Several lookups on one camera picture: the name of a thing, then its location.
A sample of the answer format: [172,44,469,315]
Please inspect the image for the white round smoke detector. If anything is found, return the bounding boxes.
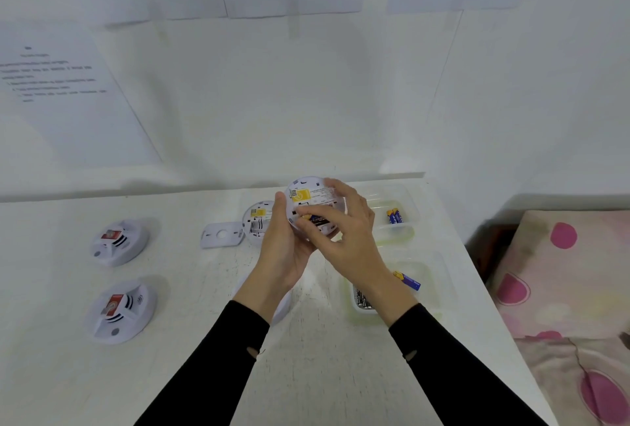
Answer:
[241,200,276,247]
[284,176,348,240]
[86,280,158,345]
[91,219,150,268]
[234,275,294,326]

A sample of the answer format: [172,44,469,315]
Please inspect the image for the mounting plate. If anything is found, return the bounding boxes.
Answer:
[200,222,245,249]

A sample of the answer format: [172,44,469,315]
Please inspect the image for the clear plastic container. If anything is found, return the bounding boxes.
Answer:
[359,184,420,247]
[344,253,452,327]

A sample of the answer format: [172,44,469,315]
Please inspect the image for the pink dotted bedsheet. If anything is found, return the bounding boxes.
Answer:
[514,337,630,426]

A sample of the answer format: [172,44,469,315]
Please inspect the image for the person's left forearm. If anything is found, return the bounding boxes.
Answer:
[135,288,284,426]

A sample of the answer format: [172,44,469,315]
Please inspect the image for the person's right forearm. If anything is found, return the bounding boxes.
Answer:
[362,278,550,426]

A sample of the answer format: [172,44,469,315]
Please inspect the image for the white paper with text lines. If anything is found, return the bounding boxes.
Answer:
[0,22,163,168]

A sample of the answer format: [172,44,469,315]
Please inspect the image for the person's left hand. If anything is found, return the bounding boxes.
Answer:
[238,192,317,306]

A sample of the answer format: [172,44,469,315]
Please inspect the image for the pink dotted pillow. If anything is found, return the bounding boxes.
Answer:
[487,209,630,341]

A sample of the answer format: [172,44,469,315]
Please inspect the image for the heap of dark batteries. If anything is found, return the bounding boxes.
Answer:
[354,270,422,312]

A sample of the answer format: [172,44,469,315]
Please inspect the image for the person's right hand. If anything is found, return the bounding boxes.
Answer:
[295,178,407,306]

